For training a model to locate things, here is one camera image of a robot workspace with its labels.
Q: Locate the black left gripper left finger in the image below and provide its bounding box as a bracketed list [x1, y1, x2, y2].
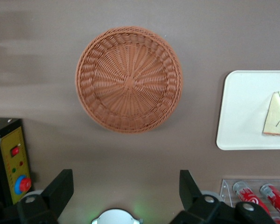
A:
[0, 168, 75, 224]

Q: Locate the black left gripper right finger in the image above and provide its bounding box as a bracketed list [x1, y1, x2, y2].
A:
[169, 169, 278, 224]

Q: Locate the triangular sandwich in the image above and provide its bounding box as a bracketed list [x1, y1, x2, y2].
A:
[262, 91, 280, 137]

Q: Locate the cream plastic tray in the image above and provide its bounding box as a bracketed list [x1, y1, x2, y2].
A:
[216, 70, 280, 151]

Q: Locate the round brown wicker basket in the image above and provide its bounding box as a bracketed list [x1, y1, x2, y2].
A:
[74, 25, 184, 134]

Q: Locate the clear acrylic bottle rack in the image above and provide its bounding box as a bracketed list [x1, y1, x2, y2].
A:
[220, 178, 280, 224]

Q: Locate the black appliance yellow control panel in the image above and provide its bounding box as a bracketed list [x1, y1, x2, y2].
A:
[0, 117, 33, 208]

